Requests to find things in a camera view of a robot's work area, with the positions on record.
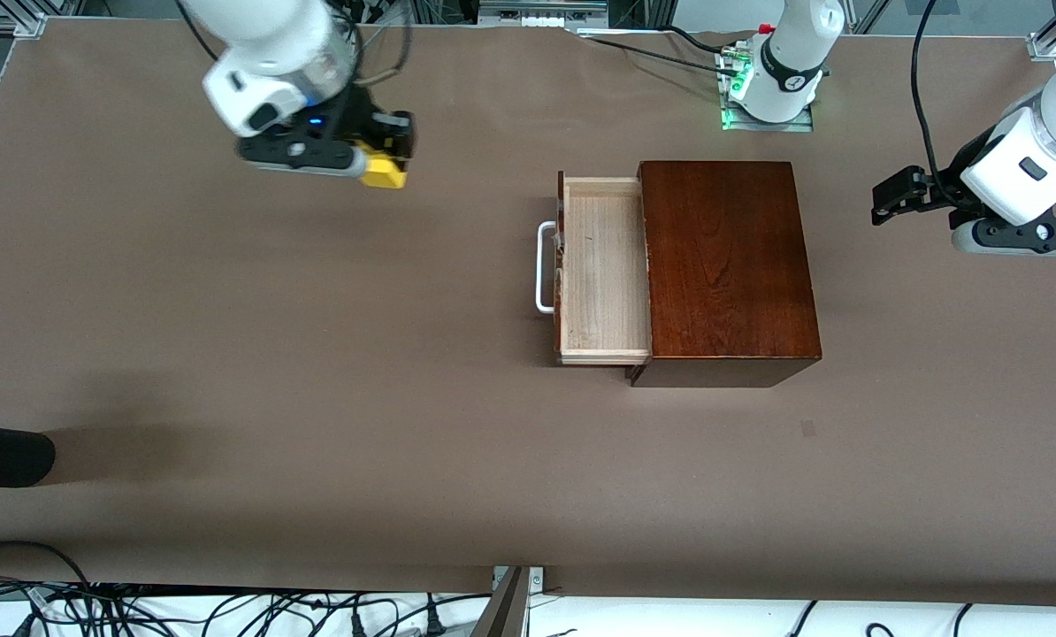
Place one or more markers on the yellow wooden block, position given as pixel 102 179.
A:
pixel 385 172

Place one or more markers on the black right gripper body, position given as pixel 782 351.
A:
pixel 357 118

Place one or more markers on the dark brown wooden cabinet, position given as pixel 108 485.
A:
pixel 723 265

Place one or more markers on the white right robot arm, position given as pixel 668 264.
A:
pixel 271 44

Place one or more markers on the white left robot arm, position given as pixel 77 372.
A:
pixel 793 62

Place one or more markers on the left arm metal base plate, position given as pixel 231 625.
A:
pixel 767 126

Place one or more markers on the aluminium frame corner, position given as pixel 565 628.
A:
pixel 1045 44
pixel 15 25

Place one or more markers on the black cylindrical object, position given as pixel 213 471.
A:
pixel 2 456

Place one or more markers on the aluminium profile post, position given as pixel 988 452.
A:
pixel 506 610

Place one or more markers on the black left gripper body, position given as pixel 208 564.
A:
pixel 950 183

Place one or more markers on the light wood drawer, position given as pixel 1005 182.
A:
pixel 603 265

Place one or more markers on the white power strip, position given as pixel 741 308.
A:
pixel 541 16

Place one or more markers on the brown table cover sheet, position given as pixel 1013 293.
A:
pixel 404 442

